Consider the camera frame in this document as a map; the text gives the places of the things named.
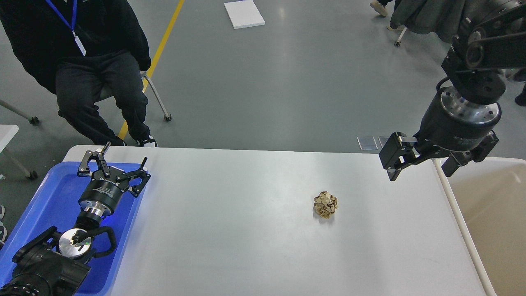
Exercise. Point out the blue lanyard badge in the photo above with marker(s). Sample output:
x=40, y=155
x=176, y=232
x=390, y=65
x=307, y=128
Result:
x=71, y=24

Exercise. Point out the seated person in black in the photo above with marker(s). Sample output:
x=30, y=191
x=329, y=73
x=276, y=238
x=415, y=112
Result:
x=117, y=50

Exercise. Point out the left clear floor plate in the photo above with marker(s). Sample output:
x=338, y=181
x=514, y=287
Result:
x=367, y=143

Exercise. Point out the right clear floor plate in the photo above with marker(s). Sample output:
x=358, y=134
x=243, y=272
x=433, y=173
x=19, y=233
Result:
x=383, y=141

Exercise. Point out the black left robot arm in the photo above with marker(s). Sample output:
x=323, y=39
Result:
x=71, y=238

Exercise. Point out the clear floor plate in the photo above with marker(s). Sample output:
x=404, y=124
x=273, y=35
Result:
x=383, y=141
x=367, y=143

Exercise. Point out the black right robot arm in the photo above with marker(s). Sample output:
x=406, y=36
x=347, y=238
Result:
x=490, y=38

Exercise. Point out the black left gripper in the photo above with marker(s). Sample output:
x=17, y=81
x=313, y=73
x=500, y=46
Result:
x=107, y=185

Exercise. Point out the beige plastic bin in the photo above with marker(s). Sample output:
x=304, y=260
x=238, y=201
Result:
x=489, y=204

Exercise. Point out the brown paper ball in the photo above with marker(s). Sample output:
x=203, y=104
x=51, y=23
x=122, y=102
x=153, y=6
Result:
x=325, y=205

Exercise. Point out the dark jacket on chair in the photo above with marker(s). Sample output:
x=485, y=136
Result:
x=442, y=17

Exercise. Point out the white board on floor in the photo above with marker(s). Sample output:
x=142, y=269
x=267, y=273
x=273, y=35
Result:
x=244, y=14

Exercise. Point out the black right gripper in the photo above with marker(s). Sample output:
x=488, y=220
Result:
x=450, y=123

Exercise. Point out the blue plastic tray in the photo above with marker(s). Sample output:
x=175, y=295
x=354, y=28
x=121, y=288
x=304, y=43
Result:
x=56, y=204

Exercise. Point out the grey chair with casters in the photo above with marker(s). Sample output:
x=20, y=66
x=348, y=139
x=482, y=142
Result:
x=106, y=93

